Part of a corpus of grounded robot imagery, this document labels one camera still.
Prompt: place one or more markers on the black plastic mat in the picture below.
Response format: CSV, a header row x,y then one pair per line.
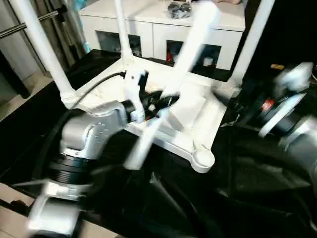
x,y
247,198

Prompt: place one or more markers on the white plastic table leg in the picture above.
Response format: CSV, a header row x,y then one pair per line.
x,y
252,44
123,29
44,49
193,44

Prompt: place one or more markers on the small yellow label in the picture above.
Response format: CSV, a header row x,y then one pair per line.
x,y
277,66

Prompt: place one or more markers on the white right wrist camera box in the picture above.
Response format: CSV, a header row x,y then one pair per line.
x,y
297,77

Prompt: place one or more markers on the grey bundle on cabinet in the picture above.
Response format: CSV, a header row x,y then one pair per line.
x,y
179,9

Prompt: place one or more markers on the white cabinet with glass doors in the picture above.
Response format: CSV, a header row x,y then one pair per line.
x,y
148,22

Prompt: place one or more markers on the grey metal pole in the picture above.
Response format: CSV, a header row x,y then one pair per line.
x,y
29,24

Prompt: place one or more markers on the grey curtain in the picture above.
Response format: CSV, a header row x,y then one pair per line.
x,y
74,29

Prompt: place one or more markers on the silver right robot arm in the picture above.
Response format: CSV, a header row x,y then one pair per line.
x,y
302,144

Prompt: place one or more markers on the black tall cabinet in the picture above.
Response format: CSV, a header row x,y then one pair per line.
x,y
292,29

